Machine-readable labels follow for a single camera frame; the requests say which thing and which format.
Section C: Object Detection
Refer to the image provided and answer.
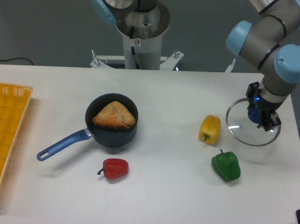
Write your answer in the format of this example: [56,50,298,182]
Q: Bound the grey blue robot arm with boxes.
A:
[91,0,300,131]

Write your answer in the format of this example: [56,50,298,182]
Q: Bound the green bell pepper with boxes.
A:
[211,149,241,183]

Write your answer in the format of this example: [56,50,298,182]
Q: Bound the black cable on floor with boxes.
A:
[0,56,36,66]

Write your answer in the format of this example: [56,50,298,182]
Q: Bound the dark saucepan with blue handle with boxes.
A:
[37,93,138,161]

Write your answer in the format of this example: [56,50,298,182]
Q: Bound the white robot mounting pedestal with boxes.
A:
[92,0,230,70]

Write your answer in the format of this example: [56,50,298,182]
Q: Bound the yellow bell pepper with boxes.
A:
[198,115,221,145]

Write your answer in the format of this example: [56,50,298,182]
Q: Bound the triangular baked pastry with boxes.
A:
[92,101,136,131]

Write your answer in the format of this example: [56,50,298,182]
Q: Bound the glass pot lid blue knob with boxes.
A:
[225,98,281,147]

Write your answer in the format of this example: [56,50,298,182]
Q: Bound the red bell pepper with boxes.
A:
[97,158,129,180]

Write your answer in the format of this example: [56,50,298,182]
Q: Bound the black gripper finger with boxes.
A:
[267,112,281,131]
[257,115,268,129]

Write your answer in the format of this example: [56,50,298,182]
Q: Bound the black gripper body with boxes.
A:
[246,82,280,125]

